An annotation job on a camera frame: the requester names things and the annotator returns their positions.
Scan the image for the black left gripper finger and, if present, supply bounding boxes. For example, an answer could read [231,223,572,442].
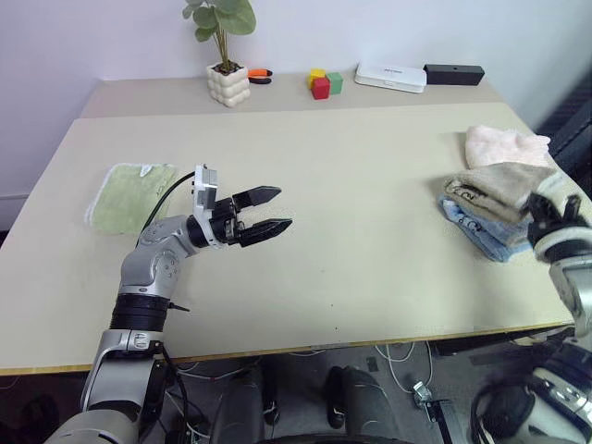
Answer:
[232,185,282,210]
[240,218,293,249]

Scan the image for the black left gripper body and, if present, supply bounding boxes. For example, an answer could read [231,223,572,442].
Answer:
[210,196,246,250]

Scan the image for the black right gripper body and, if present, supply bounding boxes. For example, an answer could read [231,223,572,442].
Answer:
[527,192,585,241]

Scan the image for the beige towel with white trim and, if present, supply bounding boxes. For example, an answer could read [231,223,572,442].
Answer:
[438,161,559,226]

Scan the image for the blue towel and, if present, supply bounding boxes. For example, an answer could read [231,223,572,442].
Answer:
[438,193,537,264]

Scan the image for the pink towel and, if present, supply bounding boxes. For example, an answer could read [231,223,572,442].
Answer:
[464,124,556,170]

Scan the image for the green towel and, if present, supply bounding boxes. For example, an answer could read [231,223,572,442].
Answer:
[84,162,179,236]

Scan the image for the white bubble plant pot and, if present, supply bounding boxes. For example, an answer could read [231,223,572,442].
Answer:
[205,62,252,109]

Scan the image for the black rectangular box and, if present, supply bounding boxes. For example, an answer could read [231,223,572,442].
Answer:
[423,64,486,86]

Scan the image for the white flat box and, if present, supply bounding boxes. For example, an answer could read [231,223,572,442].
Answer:
[354,61,428,94]

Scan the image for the dark rounded shape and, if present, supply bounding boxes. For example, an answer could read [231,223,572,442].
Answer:
[326,364,394,444]
[210,364,281,444]

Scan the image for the green leafy plant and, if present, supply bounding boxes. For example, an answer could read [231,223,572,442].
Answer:
[181,0,257,73]

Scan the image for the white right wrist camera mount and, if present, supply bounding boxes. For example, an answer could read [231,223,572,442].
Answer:
[531,171,592,265]

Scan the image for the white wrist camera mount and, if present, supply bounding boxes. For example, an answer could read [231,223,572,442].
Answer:
[191,162,228,251]
[531,171,592,265]

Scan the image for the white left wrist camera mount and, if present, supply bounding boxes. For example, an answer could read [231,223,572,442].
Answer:
[191,162,228,251]

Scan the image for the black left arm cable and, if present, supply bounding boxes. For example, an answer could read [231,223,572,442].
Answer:
[140,171,198,232]

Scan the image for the black table frame bar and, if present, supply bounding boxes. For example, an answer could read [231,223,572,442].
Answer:
[434,326,574,358]

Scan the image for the white floor cable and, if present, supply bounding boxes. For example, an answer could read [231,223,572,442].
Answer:
[373,340,434,395]

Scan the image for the metal caster bracket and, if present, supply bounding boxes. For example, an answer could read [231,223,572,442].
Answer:
[412,380,434,409]

